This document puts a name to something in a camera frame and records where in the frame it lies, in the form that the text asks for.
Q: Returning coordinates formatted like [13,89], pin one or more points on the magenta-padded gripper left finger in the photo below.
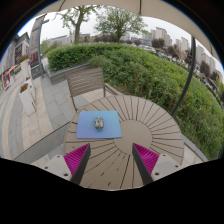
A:
[76,158]

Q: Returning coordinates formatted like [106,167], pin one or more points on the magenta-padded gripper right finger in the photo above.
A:
[146,158]

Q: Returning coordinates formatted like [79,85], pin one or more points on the transparent computer mouse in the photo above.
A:
[99,123]

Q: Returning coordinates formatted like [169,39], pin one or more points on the blue mouse pad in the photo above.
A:
[113,128]

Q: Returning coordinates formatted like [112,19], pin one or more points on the grey low ledge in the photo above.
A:
[43,141]

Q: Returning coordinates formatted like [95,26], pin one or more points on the white planter with flowers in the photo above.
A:
[25,68]
[26,100]

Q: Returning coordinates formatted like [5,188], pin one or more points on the brown slatted chair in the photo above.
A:
[85,81]

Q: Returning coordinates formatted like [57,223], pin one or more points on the green hedge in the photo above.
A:
[143,76]

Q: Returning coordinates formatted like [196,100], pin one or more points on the dark curved parasol pole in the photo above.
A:
[188,76]

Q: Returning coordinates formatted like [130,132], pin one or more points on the orange street parasol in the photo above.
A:
[9,69]

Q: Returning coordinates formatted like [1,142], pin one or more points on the tall grey sign pillar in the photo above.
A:
[35,43]

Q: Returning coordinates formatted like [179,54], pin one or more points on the grey shopfront building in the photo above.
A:
[16,50]

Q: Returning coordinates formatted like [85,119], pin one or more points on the distant apartment buildings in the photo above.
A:
[161,35]

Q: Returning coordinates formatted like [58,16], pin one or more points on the sparse-leaved tree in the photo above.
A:
[77,30]

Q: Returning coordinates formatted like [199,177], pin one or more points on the leafy round tree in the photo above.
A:
[118,23]

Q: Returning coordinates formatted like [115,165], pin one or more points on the beige parasol canopy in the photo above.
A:
[160,8]

